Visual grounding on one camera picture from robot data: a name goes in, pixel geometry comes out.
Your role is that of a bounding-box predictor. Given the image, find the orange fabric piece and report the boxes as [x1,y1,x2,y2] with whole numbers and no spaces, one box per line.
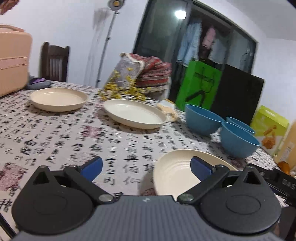
[277,161,290,175]

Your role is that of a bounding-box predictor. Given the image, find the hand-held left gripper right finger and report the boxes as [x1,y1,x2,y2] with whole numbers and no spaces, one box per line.
[177,156,264,205]

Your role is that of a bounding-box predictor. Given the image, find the knitted work glove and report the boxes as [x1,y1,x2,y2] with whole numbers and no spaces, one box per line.
[157,99,180,123]

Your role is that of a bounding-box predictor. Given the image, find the yellow flower branch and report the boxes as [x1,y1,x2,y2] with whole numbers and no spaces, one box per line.
[98,67,148,101]

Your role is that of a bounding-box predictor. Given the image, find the dried pink flowers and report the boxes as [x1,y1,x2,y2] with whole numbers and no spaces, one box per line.
[0,0,20,15]

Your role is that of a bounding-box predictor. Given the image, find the grey fabric pouch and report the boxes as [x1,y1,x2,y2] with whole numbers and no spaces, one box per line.
[25,75,52,91]

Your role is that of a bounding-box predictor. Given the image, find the black paper bag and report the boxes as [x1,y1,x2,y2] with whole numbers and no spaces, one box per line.
[210,64,264,127]

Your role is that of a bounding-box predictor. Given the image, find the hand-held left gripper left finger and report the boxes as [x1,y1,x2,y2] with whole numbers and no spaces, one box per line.
[30,156,116,205]

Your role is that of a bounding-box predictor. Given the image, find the grey lace-trimmed cushion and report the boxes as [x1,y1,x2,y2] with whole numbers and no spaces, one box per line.
[107,53,145,90]

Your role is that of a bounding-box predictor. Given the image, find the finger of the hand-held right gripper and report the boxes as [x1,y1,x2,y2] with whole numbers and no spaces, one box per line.
[251,164,281,183]

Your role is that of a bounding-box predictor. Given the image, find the red patterned blanket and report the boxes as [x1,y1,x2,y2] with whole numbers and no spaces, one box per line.
[128,53,173,88]

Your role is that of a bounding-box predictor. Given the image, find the dark sliding glass door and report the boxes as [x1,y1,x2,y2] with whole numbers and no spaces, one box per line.
[132,0,258,109]

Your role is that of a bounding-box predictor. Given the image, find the hanging pink garment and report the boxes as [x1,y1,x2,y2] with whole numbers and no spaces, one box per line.
[200,27,216,49]

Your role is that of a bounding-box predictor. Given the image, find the dark wooden chair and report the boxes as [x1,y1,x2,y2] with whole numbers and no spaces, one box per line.
[40,42,70,82]

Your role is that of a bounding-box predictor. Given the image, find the green snack box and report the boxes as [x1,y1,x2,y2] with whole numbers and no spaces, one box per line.
[250,105,290,157]

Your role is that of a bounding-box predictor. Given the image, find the green paper bag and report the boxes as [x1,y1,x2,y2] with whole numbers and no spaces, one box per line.
[175,60,223,110]

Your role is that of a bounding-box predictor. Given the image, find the yellow thermos bottle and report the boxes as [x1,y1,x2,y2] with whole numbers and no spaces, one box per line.
[274,120,296,164]

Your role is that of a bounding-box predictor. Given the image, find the cream plate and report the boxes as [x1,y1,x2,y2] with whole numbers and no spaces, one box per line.
[153,149,238,196]
[30,88,89,112]
[103,99,167,129]

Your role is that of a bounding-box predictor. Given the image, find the hanging white garment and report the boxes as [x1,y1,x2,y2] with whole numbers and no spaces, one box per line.
[209,38,228,64]

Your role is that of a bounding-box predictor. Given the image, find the hanging light blue shirt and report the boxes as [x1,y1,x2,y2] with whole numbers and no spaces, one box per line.
[177,22,203,67]

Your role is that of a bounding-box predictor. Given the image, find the studio lamp on stand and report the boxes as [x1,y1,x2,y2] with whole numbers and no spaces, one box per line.
[95,0,126,88]

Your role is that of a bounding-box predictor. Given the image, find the blue bowl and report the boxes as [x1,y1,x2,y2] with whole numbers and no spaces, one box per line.
[184,104,226,136]
[225,116,256,136]
[220,122,260,158]

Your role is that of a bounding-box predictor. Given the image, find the pink hard case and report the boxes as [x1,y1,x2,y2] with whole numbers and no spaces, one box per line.
[0,24,33,98]

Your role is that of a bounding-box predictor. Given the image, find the calligraphy print tablecloth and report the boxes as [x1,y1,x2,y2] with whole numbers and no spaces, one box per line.
[0,80,296,232]

